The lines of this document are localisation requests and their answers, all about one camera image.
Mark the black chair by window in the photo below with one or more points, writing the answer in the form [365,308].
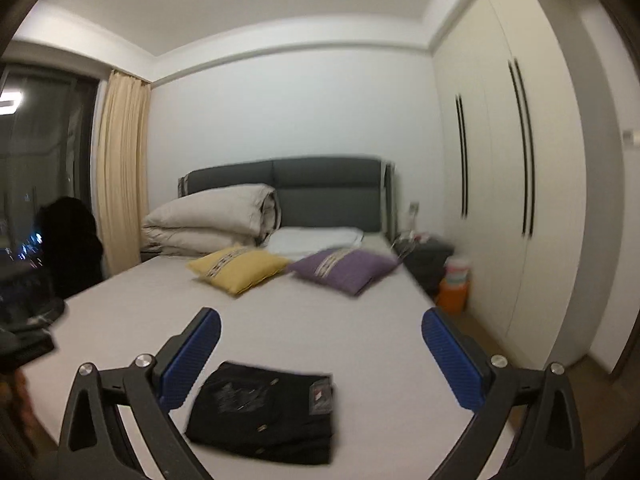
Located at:
[71,251]

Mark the person's left hand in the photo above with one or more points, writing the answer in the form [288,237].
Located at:
[16,398]

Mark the dark window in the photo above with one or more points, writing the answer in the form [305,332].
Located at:
[46,133]

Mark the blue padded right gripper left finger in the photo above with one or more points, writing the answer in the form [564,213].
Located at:
[181,360]

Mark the dark grey upholstered headboard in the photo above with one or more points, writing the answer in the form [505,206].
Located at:
[315,191]

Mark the white flat pillow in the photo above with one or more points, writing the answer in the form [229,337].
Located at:
[303,241]

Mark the items on nightstand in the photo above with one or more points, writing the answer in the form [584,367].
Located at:
[411,237]

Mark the beige curtain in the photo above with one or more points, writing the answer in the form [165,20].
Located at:
[121,176]

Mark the purple patterned cushion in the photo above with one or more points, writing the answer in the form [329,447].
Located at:
[349,270]

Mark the orange plastic stool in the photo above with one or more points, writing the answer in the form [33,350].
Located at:
[452,298]

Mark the yellow patterned cushion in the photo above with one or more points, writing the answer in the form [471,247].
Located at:
[237,269]

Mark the folded beige duvet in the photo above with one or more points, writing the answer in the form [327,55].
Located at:
[211,220]

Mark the black denim pants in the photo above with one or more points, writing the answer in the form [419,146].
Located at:
[265,414]

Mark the dark grey nightstand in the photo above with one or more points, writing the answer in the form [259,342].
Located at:
[425,259]

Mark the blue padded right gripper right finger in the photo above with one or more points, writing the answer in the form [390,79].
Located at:
[459,358]

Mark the white mattress bed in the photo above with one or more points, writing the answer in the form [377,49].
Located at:
[396,417]

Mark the white wardrobe with black handles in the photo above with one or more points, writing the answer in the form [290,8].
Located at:
[534,181]

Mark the striped white bucket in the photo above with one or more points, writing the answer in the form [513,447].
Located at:
[457,270]

